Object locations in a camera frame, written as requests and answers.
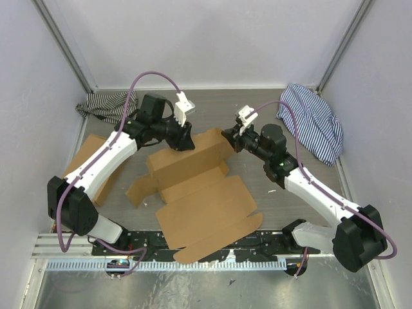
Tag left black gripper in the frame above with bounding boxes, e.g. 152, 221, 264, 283
153, 113, 196, 151

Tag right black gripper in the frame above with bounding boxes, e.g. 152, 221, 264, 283
223, 120, 271, 162

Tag brown cardboard box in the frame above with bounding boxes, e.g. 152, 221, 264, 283
62, 133, 125, 207
126, 128, 263, 264

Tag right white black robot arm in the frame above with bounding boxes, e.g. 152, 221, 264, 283
221, 124, 388, 272

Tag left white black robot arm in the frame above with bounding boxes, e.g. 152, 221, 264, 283
47, 92, 195, 256

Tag folded brown cardboard box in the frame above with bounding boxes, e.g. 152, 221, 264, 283
62, 133, 125, 207

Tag black white striped cloth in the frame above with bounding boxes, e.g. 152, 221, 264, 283
75, 92, 127, 124

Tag blue white striped cloth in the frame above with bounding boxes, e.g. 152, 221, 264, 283
276, 84, 344, 166

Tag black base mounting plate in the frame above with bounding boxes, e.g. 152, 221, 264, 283
89, 229, 323, 262

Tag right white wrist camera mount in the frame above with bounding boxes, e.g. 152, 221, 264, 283
236, 105, 258, 136

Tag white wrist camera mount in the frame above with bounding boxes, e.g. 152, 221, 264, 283
236, 105, 258, 136
174, 91, 196, 127

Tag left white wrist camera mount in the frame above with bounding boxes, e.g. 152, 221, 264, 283
174, 91, 196, 127

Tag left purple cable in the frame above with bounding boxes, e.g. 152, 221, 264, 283
56, 71, 182, 280

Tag left aluminium frame post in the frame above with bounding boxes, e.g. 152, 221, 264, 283
32, 0, 98, 93

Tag aluminium frame post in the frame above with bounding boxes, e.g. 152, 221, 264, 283
316, 0, 375, 93
32, 0, 98, 93

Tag aluminium rail with cable duct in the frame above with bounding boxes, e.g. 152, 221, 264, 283
32, 233, 303, 274

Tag right aluminium frame post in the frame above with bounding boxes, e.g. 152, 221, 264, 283
316, 0, 375, 93

